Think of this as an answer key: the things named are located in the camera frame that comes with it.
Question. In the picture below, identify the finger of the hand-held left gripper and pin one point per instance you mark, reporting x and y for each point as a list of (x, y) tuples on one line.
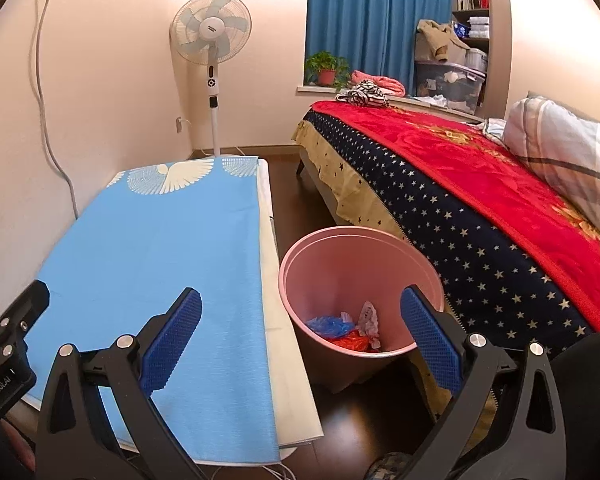
[(27, 305)]

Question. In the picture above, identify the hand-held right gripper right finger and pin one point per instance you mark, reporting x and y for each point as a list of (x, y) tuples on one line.
[(427, 340)]

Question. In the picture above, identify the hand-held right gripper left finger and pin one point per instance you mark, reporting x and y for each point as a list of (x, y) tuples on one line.
[(172, 345)]

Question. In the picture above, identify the silver foil wrapper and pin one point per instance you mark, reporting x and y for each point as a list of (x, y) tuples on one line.
[(369, 320)]

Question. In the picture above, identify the orange plastic wrapper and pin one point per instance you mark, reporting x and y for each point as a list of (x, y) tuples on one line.
[(352, 342)]

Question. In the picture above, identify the blue plastic bag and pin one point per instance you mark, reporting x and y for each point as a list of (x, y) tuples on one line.
[(330, 325)]

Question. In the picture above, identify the pink plastic bin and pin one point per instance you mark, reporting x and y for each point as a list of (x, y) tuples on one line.
[(350, 265)]

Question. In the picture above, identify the blue table mat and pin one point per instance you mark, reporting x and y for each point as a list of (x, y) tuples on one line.
[(155, 240)]

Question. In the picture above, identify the white table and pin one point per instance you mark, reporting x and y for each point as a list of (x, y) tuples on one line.
[(285, 360)]

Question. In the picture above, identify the bed with red blanket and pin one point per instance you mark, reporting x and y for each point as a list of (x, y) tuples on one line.
[(430, 210)]

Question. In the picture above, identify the patterned slipper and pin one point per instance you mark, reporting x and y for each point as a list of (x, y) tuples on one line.
[(387, 467)]

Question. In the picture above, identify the red blanket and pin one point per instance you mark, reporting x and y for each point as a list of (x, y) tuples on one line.
[(455, 160)]

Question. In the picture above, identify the light blue cloth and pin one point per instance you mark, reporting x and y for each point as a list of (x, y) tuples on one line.
[(495, 132)]

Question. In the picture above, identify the plaid pillow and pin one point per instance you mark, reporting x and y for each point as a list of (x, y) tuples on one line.
[(555, 140)]

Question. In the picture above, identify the black white striped cloth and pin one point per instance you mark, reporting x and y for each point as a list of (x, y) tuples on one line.
[(365, 95)]

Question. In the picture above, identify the clear plastic storage box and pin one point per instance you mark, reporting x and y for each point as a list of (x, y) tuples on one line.
[(445, 85)]

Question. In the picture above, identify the pink cloth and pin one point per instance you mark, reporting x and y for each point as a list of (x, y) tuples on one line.
[(380, 82)]

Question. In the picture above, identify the white lidded container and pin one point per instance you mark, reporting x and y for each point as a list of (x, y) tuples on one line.
[(476, 60)]

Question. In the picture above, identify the potted green plant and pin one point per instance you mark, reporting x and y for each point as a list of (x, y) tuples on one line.
[(325, 62)]

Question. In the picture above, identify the beige coat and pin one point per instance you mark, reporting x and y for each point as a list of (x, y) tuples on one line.
[(437, 35)]

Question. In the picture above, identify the white standing fan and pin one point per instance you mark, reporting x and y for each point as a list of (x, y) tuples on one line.
[(210, 25)]

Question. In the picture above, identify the blue curtain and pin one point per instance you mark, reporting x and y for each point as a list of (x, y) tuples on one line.
[(370, 20)]

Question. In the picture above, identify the small white wall outlet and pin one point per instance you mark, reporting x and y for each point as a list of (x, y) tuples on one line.
[(178, 125)]

